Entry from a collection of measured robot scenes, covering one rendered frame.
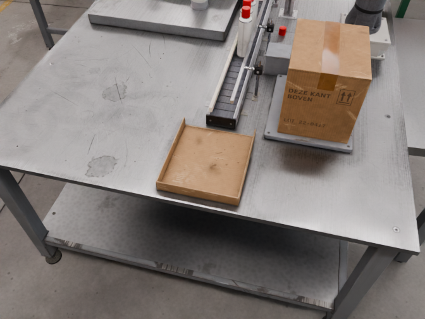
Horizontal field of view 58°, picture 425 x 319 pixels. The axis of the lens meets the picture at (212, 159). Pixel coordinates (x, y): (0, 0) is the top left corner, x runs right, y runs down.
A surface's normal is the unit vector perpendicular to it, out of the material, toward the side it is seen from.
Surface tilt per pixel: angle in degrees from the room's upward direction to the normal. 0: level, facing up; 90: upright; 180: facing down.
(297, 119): 90
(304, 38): 0
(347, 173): 0
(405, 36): 0
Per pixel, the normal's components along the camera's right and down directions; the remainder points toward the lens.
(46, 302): 0.00, -0.65
